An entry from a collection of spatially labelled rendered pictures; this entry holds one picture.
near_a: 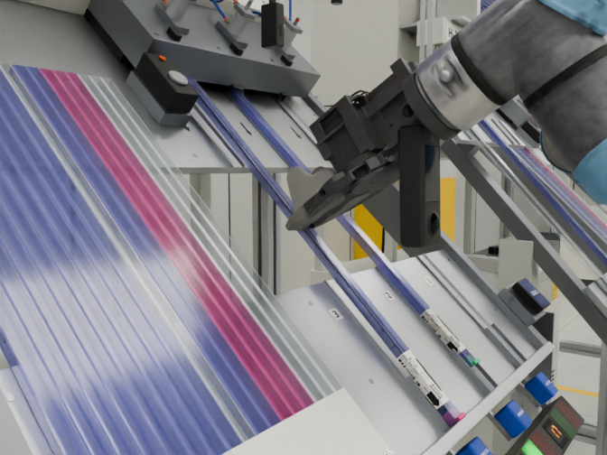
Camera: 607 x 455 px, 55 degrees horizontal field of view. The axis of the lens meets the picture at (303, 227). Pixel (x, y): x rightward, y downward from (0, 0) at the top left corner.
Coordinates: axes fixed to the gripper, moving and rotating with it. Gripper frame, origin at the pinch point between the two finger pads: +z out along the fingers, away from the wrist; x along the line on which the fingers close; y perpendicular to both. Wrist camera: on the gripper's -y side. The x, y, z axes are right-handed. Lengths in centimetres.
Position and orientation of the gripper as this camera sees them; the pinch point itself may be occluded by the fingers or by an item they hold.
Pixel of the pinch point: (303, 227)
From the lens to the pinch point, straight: 64.3
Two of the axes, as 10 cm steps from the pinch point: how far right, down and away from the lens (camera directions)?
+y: -4.4, -8.7, 2.4
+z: -6.7, 4.9, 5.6
